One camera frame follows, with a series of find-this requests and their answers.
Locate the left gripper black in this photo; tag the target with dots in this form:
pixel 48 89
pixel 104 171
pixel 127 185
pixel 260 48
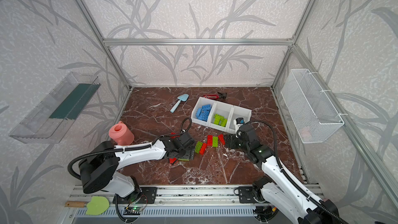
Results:
pixel 188 153

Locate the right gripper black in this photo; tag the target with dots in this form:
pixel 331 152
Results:
pixel 236 141

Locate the red lego bottom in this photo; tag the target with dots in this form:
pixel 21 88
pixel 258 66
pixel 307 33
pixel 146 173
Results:
pixel 172 161

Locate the red lego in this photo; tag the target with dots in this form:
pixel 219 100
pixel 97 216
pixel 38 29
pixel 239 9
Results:
pixel 172 161
pixel 173 135
pixel 209 140

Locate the red lego slim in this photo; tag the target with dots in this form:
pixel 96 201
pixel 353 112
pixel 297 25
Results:
pixel 203 148

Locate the red lego diagonal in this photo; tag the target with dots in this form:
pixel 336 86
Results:
pixel 221 139

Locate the blue lego diagonal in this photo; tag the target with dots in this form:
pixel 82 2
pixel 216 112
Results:
pixel 198 113

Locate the blue lego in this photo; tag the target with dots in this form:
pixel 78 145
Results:
pixel 204 115

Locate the blue lego horizontal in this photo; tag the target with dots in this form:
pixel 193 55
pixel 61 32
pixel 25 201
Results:
pixel 206 107

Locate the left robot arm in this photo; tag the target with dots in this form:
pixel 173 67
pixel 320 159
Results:
pixel 99 169

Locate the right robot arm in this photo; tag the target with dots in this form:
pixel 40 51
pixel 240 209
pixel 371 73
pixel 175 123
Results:
pixel 280 187

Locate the white middle bin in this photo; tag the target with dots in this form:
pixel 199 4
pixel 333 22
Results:
pixel 225 111

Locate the white left bin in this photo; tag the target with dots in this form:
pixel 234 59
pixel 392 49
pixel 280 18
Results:
pixel 202 101

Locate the light blue toy shovel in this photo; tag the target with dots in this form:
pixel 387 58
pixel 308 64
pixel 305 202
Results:
pixel 181 98

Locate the pink watering can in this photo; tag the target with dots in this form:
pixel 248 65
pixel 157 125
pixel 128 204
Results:
pixel 121 134

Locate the green toy shovel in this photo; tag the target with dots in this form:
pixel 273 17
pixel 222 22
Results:
pixel 96 206

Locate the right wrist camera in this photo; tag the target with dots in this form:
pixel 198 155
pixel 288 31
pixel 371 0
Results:
pixel 238 122

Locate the aluminium front rail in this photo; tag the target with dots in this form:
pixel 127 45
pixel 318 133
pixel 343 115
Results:
pixel 190 195

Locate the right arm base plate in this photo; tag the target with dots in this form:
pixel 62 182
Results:
pixel 246 194

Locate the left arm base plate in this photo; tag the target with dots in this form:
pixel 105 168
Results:
pixel 147 195

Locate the white wire basket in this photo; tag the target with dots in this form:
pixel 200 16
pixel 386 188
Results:
pixel 312 112

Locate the clear plastic wall shelf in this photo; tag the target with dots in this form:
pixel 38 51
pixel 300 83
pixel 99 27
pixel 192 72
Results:
pixel 50 120

